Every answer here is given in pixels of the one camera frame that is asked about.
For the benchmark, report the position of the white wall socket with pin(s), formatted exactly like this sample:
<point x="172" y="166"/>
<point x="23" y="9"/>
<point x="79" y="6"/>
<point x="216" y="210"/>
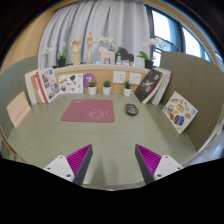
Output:
<point x="135" y="78"/>
<point x="119" y="77"/>

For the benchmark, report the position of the red and white magazine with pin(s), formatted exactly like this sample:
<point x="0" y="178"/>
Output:
<point x="49" y="84"/>

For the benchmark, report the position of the white orchid in black pot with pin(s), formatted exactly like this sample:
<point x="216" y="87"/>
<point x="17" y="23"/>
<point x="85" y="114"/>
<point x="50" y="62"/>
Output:
<point x="107" y="40"/>
<point x="148" y="63"/>
<point x="61" y="62"/>

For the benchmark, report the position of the black horse figurine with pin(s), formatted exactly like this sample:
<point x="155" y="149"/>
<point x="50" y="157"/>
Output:
<point x="126" y="54"/>

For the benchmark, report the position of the small succulent in white pot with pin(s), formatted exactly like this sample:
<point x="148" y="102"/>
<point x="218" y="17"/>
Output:
<point x="127" y="91"/>
<point x="92" y="90"/>
<point x="106" y="90"/>

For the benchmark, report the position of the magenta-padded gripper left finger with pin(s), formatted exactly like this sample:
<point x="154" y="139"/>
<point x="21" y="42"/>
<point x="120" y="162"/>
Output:
<point x="60" y="166"/>

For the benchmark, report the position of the wooden hand model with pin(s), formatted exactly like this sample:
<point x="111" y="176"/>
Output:
<point x="76" y="48"/>

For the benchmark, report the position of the beige card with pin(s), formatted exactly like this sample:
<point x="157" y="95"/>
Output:
<point x="18" y="109"/>

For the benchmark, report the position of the white stone ledge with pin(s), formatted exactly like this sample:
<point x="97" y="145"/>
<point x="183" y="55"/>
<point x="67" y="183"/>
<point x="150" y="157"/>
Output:
<point x="100" y="67"/>

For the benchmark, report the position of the pink mouse pad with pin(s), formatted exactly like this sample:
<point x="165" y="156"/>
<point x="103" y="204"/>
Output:
<point x="86" y="111"/>

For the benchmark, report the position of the grey curtain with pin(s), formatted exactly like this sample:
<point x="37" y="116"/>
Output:
<point x="113" y="23"/>

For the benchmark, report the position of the food sticker sheet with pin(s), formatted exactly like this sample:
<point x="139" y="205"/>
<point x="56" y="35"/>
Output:
<point x="180" y="111"/>

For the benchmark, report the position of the window with dark frame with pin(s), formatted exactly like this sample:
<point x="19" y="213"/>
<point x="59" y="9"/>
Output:
<point x="166" y="30"/>

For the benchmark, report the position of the wooden artist mannequin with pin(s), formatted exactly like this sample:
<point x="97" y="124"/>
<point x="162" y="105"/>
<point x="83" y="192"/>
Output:
<point x="90" y="41"/>

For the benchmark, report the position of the white sticker sheet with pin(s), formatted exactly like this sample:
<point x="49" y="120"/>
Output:
<point x="70" y="83"/>

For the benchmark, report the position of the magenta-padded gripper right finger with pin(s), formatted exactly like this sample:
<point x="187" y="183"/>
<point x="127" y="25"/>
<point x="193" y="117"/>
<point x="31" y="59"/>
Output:
<point x="166" y="165"/>

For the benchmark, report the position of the pink horse figurine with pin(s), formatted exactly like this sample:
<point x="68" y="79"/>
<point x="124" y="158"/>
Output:
<point x="106" y="54"/>

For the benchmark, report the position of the grey computer mouse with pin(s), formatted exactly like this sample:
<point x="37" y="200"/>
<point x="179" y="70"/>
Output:
<point x="131" y="109"/>

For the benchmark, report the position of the round purple sticker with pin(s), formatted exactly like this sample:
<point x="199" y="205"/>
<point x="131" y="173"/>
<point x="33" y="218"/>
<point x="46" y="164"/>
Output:
<point x="90" y="78"/>

